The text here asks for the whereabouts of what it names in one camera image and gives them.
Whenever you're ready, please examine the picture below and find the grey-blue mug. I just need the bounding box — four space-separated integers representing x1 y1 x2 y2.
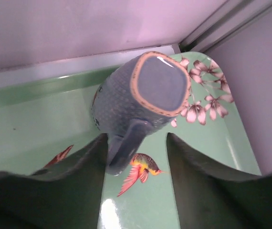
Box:
91 51 191 176

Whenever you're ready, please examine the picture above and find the green floral tray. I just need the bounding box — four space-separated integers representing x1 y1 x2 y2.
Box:
0 52 260 229

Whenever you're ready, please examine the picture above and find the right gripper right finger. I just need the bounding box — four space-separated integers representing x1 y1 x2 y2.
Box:
166 133 272 229

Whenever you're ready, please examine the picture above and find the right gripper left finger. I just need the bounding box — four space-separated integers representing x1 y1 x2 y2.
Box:
0 134 107 229

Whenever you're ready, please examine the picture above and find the aluminium frame rail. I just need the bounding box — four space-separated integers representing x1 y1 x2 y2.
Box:
179 0 272 52

